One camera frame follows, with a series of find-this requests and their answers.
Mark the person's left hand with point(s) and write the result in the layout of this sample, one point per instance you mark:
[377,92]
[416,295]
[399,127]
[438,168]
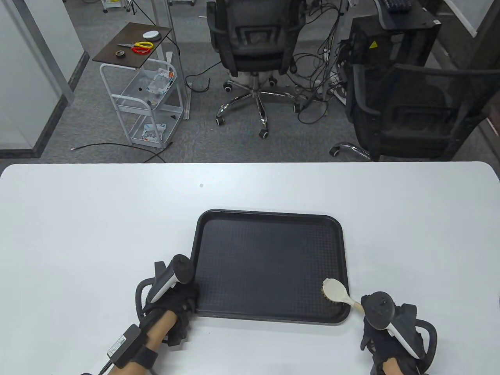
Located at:
[183,297]

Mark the person's right hand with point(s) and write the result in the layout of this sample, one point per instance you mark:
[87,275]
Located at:
[381,343]

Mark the black and white controller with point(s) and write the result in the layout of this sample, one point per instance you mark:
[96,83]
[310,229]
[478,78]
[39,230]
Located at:
[379,310]
[180,267]

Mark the black plastic tray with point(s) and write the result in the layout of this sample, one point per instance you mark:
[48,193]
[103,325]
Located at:
[265,265]

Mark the person's left forearm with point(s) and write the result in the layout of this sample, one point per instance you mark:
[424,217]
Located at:
[156,332]

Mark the person's right forearm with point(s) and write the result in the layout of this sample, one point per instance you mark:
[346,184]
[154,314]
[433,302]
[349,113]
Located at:
[390,369]

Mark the clear plastic packet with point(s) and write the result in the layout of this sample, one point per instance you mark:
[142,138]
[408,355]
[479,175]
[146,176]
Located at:
[152,133]
[160,82]

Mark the white metal desk leg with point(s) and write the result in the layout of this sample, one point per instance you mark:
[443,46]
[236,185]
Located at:
[179,78]

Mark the black mesh office chair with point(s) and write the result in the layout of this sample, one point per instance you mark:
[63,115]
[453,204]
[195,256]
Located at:
[414,117]

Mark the white cart with brown top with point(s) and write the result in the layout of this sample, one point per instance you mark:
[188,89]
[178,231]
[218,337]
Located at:
[134,60]

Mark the white round disc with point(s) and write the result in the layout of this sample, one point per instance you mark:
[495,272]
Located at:
[151,34]

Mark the black padded office chair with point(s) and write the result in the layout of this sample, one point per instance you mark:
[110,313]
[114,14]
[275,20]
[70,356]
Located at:
[254,39]

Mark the black computer tower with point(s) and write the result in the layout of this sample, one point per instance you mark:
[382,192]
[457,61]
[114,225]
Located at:
[390,43]

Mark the black keyboard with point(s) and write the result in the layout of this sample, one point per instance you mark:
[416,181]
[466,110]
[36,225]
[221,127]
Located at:
[396,4]

